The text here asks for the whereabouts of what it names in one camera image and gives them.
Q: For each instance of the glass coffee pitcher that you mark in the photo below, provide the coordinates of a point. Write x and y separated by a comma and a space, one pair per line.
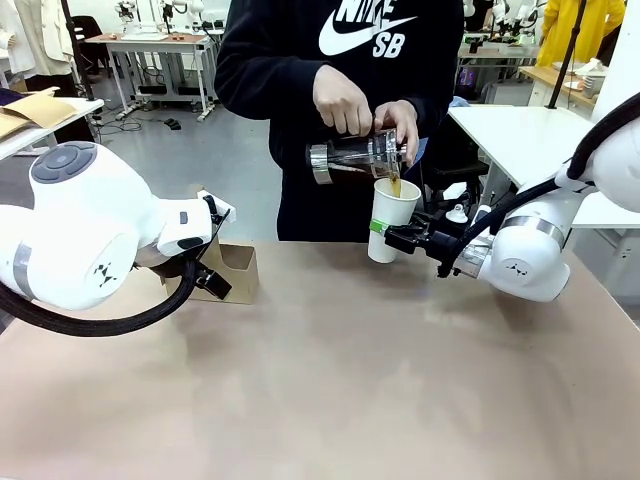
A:
350, 155

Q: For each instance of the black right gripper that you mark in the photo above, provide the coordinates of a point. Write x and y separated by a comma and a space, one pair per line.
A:
442, 247

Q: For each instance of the background lab bench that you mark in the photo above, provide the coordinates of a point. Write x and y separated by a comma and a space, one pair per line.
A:
500, 47

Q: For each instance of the wooden top table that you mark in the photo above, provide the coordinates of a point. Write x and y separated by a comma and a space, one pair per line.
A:
545, 75

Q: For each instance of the figure in white coat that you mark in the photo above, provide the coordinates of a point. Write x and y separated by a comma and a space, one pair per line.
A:
12, 40

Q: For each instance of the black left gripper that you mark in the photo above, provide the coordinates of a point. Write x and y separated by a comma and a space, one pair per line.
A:
216, 286

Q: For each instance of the black foot pedal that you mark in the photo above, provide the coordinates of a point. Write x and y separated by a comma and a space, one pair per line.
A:
171, 125

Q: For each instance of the computer tower purple light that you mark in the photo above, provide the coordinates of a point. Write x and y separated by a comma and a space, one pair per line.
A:
467, 79

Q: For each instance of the person's left forearm black sleeve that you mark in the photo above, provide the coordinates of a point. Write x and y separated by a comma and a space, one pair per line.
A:
440, 95

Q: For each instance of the person in white jacket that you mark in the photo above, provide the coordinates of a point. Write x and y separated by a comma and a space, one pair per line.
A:
55, 30

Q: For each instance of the person in black hoodie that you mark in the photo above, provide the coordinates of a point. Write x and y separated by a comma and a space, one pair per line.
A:
300, 50

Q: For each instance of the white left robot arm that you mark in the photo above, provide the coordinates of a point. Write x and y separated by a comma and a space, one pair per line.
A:
100, 210

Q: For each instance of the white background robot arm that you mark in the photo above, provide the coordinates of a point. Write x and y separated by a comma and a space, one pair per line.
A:
520, 10
140, 20

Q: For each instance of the brown cardboard cup carrier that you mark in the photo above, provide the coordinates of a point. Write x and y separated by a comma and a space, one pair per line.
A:
240, 275

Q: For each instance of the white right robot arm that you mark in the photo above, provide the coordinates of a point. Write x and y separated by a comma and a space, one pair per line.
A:
525, 260

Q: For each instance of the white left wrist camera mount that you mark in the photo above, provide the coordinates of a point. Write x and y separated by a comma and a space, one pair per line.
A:
215, 200

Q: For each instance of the white table with cardboard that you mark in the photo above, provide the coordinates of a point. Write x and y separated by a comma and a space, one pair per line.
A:
75, 107

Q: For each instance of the person's right hand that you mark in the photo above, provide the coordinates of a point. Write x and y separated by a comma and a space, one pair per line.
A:
342, 100

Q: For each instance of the white side table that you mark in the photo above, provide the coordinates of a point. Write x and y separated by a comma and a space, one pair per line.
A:
600, 215

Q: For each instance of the large white table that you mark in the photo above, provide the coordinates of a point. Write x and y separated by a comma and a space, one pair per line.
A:
525, 135

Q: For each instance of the person's left hand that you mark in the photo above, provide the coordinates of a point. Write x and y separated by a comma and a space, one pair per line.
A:
400, 120

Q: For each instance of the white frame work table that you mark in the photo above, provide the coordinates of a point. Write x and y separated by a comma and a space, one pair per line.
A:
150, 44

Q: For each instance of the person in yellow jacket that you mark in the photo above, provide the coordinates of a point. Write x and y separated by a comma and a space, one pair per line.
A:
575, 35

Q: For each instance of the white paper cup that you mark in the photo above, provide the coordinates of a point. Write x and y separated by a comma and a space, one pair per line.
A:
387, 215

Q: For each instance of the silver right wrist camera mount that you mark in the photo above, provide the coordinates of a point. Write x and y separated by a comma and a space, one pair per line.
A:
472, 257

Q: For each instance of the brown cardboard sheet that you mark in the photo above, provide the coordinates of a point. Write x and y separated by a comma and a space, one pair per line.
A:
35, 107

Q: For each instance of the blue cloth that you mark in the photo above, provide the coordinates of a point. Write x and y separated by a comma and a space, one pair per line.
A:
460, 102

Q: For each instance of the stack of white bowls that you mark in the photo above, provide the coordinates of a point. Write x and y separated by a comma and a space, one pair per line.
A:
594, 80

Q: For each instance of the person's right forearm black sleeve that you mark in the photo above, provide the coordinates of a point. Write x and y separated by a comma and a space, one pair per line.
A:
270, 85

